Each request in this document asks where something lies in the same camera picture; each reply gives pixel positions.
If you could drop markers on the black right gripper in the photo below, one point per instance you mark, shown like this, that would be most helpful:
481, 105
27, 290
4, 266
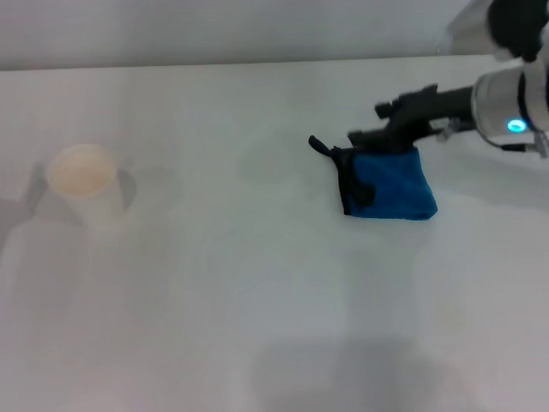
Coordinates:
442, 107

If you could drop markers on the blue rag with black trim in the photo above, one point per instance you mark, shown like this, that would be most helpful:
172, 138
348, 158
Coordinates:
394, 189

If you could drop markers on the white paper cup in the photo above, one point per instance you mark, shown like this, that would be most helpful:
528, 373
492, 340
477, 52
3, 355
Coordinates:
81, 173

